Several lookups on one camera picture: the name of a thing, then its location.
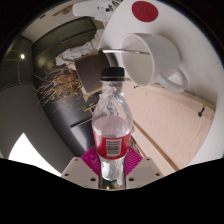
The flat round red coaster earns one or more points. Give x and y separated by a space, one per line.
145 11

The white ceramic mug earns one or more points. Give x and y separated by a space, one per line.
160 58

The dried plant in grey pot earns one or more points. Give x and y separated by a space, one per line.
90 71

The round ceiling spotlight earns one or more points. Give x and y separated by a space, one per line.
22 56

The grey plant saucer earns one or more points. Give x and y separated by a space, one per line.
112 60

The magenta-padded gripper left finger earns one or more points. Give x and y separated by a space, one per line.
83 166

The light wooden board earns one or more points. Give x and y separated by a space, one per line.
166 123

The clear red-labelled water bottle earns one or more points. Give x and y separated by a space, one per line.
111 140

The bright ceiling light panel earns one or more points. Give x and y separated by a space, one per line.
30 155

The white shell chair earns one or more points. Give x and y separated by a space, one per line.
85 8

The loose papers pile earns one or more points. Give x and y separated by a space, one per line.
104 13

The dark double door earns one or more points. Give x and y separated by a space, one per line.
63 36

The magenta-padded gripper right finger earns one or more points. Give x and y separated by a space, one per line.
141 166

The metal spoon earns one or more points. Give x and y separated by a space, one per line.
123 51

